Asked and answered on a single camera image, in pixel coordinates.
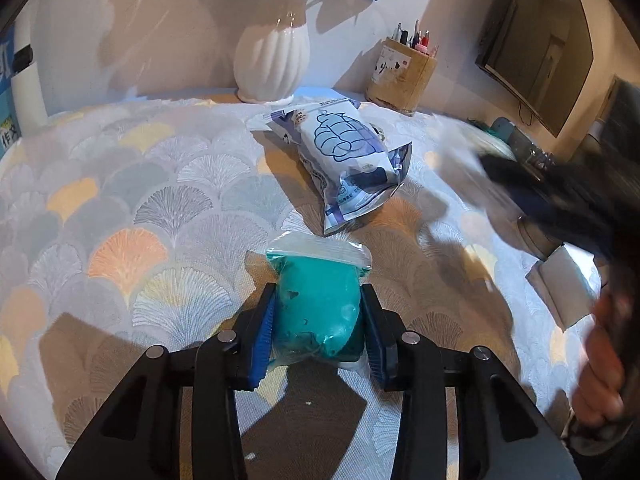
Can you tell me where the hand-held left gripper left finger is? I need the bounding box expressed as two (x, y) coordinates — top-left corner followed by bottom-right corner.
(55, 282), (277, 480)

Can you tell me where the white folded tissue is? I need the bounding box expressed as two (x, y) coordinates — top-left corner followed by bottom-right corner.
(525, 244), (602, 332)

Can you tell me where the teal clay zip bag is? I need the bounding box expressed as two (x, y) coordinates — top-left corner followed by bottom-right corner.
(264, 232), (373, 372)

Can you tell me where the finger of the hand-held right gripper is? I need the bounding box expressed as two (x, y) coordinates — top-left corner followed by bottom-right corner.
(478, 151), (557, 222)

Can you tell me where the white blue printed packet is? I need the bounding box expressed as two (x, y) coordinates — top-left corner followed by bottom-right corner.
(249, 99), (414, 237)

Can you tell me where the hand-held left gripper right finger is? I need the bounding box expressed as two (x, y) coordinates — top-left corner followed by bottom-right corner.
(360, 284), (583, 480)

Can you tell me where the person's right hand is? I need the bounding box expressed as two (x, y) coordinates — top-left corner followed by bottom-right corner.
(571, 289), (626, 427)

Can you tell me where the fan pattern tablecloth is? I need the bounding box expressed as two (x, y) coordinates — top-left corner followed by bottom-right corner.
(0, 87), (606, 480)

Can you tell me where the black wall television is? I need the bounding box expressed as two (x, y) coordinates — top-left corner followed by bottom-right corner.
(475, 0), (596, 138)

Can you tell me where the person's right forearm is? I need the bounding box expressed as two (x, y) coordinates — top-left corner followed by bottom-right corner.
(564, 410), (640, 463)

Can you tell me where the wooden pen holder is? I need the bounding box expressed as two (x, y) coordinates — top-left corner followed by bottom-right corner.
(365, 20), (440, 117)

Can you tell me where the white ribbed vase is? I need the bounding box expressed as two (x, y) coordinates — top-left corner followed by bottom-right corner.
(233, 12), (311, 104)

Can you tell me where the blue book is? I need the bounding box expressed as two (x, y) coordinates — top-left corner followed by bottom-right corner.
(0, 27), (23, 148)

